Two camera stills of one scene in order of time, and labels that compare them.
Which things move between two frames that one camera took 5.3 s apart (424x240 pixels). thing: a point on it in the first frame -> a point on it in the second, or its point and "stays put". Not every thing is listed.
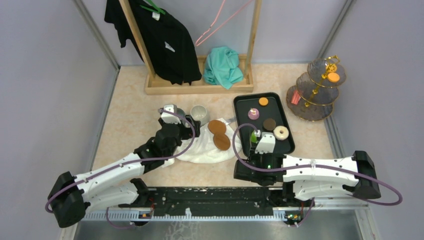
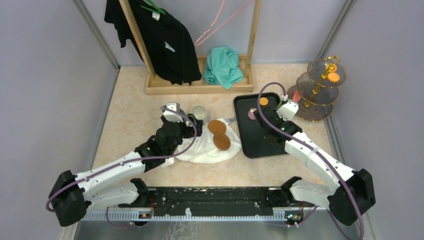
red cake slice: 296,97 stays put
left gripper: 188,131 stays put
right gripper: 254,155 -> 281,119
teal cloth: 222,67 stays put
